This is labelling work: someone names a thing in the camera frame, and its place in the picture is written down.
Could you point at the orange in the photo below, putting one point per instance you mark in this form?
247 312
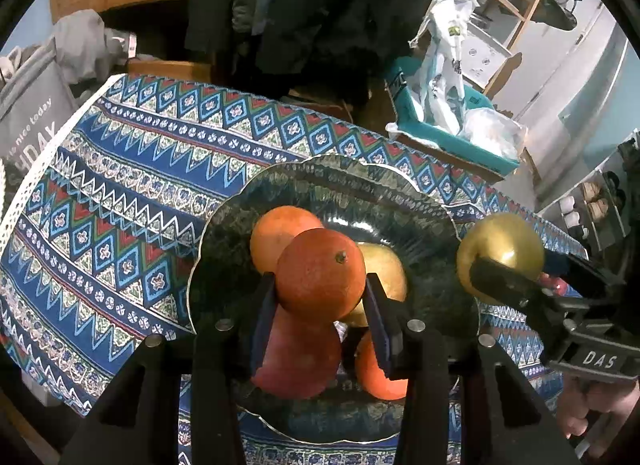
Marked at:
371 371
275 240
320 280

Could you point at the yellow apple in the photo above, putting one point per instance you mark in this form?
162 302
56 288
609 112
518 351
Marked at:
387 270
505 240

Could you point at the white printed plastic bag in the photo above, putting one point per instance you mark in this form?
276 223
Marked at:
445 60

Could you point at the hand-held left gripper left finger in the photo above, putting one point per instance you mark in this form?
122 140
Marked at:
262 327

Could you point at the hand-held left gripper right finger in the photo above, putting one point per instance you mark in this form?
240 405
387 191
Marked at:
377 327

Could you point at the blue patterned tablecloth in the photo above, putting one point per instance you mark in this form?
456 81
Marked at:
100 225

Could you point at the large red apple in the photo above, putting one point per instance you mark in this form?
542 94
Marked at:
300 360

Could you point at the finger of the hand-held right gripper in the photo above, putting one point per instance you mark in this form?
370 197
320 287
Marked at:
505 280
575 267

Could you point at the teal plastic crate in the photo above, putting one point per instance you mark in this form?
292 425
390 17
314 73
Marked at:
407 95

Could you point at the grey clothing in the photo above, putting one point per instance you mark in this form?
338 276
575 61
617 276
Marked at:
85 45

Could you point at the dark hanging coat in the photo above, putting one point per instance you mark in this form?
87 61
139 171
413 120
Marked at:
310 20

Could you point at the dark glass plate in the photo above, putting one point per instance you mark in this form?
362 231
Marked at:
430 260

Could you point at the wooden shelf rack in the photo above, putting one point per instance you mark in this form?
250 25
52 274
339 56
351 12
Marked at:
525 10

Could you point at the clear plastic bag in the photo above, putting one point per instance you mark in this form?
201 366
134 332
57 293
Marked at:
492 132

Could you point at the white shoe rack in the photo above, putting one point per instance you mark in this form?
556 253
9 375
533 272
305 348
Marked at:
595 200

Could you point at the dark cloth on shelf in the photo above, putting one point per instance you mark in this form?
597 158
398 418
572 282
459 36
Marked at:
550 0

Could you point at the person's right hand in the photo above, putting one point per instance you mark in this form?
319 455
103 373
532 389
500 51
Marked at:
595 412

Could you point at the grey printed tote bag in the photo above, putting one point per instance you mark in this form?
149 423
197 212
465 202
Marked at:
30 110

